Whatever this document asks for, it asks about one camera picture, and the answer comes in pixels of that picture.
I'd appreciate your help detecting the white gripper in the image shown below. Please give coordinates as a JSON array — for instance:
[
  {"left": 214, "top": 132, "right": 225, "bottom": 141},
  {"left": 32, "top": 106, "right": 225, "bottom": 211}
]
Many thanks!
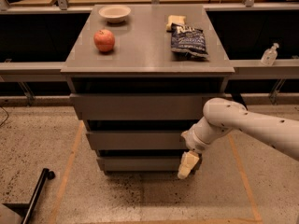
[{"left": 178, "top": 124, "right": 215, "bottom": 179}]

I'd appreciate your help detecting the grey bottom drawer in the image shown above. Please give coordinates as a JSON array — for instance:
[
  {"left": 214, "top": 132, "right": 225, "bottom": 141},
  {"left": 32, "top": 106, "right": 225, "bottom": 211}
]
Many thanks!
[{"left": 97, "top": 156, "right": 181, "bottom": 172}]

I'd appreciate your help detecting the grey drawer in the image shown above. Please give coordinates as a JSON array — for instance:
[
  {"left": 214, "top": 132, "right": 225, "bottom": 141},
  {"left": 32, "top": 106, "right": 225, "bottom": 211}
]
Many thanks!
[
  {"left": 97, "top": 156, "right": 181, "bottom": 172},
  {"left": 69, "top": 92, "right": 226, "bottom": 121},
  {"left": 86, "top": 131, "right": 187, "bottom": 150}
]

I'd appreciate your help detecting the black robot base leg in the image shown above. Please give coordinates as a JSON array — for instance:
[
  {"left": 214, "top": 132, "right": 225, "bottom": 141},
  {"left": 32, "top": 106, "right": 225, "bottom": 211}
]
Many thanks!
[{"left": 21, "top": 168, "right": 55, "bottom": 224}]

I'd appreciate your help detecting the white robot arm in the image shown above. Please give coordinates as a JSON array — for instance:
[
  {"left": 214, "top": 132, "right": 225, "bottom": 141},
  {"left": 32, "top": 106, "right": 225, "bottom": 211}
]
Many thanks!
[{"left": 178, "top": 98, "right": 299, "bottom": 179}]

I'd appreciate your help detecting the grey middle drawer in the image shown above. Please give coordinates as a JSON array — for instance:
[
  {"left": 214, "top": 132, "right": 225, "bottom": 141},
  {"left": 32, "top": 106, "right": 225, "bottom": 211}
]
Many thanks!
[{"left": 86, "top": 131, "right": 187, "bottom": 150}]

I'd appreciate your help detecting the grey drawer cabinet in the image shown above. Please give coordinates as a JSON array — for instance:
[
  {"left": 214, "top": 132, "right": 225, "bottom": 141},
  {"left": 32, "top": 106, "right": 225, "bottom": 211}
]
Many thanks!
[{"left": 60, "top": 4, "right": 235, "bottom": 175}]

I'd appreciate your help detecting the grey top drawer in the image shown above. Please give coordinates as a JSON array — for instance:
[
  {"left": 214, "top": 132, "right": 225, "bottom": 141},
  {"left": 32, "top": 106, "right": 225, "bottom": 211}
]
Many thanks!
[{"left": 69, "top": 92, "right": 226, "bottom": 121}]

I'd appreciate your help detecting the blue chip bag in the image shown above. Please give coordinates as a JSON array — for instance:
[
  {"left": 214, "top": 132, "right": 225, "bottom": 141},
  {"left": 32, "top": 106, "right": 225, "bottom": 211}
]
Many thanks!
[{"left": 171, "top": 23, "right": 208, "bottom": 58}]

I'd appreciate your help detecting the clear sanitizer bottle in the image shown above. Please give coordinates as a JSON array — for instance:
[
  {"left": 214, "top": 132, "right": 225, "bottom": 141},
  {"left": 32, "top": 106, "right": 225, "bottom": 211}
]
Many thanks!
[{"left": 261, "top": 43, "right": 279, "bottom": 66}]

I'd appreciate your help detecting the yellow sponge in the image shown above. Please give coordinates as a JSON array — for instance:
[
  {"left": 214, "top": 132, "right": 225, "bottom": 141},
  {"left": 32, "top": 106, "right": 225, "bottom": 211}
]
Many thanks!
[{"left": 166, "top": 15, "right": 186, "bottom": 32}]

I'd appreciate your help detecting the red apple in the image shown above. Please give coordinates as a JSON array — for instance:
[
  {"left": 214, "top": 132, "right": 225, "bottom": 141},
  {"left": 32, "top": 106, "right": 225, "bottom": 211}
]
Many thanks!
[{"left": 93, "top": 29, "right": 115, "bottom": 52}]

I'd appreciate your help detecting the white bowl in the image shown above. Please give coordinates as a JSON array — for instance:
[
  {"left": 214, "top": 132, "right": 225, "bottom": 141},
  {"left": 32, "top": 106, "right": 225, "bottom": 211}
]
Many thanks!
[{"left": 99, "top": 5, "right": 131, "bottom": 24}]

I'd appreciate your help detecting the black bracket under rail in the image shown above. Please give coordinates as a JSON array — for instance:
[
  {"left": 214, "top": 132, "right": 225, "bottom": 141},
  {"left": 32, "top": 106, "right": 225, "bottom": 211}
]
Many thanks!
[{"left": 232, "top": 93, "right": 246, "bottom": 106}]

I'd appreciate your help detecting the grey metal rail shelf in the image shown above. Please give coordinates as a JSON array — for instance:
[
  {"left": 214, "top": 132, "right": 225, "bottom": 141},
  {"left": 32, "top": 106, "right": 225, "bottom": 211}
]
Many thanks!
[{"left": 0, "top": 59, "right": 299, "bottom": 82}]

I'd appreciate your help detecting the black cable on floor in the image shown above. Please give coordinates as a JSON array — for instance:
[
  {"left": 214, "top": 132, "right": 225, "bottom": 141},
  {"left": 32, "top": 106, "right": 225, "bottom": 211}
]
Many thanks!
[{"left": 0, "top": 105, "right": 10, "bottom": 128}]

